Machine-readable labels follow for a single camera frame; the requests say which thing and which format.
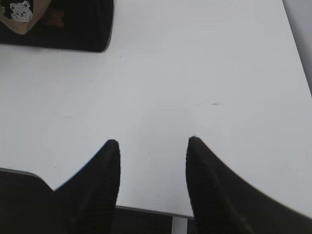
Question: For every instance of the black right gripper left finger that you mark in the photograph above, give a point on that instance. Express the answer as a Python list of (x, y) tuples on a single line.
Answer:
[(87, 201)]

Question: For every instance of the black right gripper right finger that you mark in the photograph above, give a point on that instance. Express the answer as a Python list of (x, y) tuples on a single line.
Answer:
[(224, 203)]

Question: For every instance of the black tote bag tan handles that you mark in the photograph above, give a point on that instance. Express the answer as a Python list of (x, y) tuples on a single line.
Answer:
[(84, 25)]

